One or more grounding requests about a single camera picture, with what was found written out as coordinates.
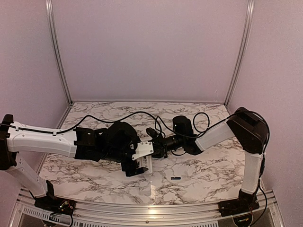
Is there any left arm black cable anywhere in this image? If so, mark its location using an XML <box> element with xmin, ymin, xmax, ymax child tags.
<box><xmin>0</xmin><ymin>111</ymin><xmax>161</xmax><ymax>137</ymax></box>

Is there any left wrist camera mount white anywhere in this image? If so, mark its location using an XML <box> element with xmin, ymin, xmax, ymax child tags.
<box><xmin>132</xmin><ymin>141</ymin><xmax>154</xmax><ymax>160</ymax></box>

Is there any aluminium frame post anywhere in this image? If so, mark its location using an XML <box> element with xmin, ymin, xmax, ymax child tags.
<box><xmin>224</xmin><ymin>0</ymin><xmax>255</xmax><ymax>108</ymax></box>
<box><xmin>45</xmin><ymin>0</ymin><xmax>73</xmax><ymax>105</ymax></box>

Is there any right aluminium frame post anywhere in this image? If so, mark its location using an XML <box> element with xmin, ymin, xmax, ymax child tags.
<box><xmin>224</xmin><ymin>0</ymin><xmax>255</xmax><ymax>108</ymax></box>

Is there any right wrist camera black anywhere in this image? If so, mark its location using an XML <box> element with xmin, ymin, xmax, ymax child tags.
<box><xmin>146</xmin><ymin>127</ymin><xmax>159</xmax><ymax>140</ymax></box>

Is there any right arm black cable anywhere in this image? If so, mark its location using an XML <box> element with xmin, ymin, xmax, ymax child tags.
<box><xmin>155</xmin><ymin>112</ymin><xmax>235</xmax><ymax>157</ymax></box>

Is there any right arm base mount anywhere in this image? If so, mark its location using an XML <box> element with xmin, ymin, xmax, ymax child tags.
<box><xmin>218</xmin><ymin>199</ymin><xmax>260</xmax><ymax>217</ymax></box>

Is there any white remote control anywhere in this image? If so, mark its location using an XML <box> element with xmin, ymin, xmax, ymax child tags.
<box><xmin>137</xmin><ymin>156</ymin><xmax>153</xmax><ymax>174</ymax></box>

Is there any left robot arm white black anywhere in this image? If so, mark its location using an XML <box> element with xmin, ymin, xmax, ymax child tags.
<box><xmin>0</xmin><ymin>114</ymin><xmax>153</xmax><ymax>210</ymax></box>

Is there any left aluminium frame post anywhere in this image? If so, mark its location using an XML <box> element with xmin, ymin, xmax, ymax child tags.
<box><xmin>45</xmin><ymin>0</ymin><xmax>73</xmax><ymax>105</ymax></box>

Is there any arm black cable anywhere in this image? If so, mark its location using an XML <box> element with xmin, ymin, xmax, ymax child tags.
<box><xmin>0</xmin><ymin>111</ymin><xmax>161</xmax><ymax>137</ymax></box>
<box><xmin>155</xmin><ymin>112</ymin><xmax>235</xmax><ymax>157</ymax></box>

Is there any front aluminium rail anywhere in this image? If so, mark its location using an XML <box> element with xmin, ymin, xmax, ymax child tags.
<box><xmin>8</xmin><ymin>189</ymin><xmax>285</xmax><ymax>227</ymax></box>

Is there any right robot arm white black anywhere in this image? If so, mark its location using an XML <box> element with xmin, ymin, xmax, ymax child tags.
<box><xmin>150</xmin><ymin>107</ymin><xmax>270</xmax><ymax>212</ymax></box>

